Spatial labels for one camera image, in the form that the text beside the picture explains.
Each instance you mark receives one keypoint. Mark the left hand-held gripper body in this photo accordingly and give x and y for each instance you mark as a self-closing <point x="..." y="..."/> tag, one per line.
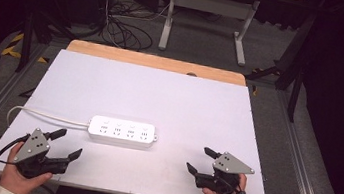
<point x="32" y="146"/>

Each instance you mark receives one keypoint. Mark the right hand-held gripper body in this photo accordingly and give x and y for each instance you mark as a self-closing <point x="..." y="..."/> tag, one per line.
<point x="230" y="165"/>

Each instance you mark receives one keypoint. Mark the person's left hand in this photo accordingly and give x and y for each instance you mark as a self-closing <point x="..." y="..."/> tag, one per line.
<point x="14" y="180"/>

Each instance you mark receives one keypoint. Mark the white power strip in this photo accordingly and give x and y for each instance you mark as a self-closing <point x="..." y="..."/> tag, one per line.
<point x="121" y="130"/>

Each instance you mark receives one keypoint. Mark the white board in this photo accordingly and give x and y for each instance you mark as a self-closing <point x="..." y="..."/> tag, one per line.
<point x="145" y="107"/>

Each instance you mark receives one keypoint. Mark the yellow black floor tape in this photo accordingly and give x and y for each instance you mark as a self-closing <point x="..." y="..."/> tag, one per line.
<point x="13" y="47"/>

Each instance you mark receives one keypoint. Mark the black metal stand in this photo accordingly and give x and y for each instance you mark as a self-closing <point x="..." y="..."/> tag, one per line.
<point x="26" y="41"/>
<point x="296" y="79"/>

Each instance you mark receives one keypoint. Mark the wooden table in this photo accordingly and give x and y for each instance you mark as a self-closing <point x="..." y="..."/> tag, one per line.
<point x="151" y="60"/>

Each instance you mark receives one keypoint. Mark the white metal desk frame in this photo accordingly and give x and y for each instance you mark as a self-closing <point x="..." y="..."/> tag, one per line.
<point x="169" y="26"/>

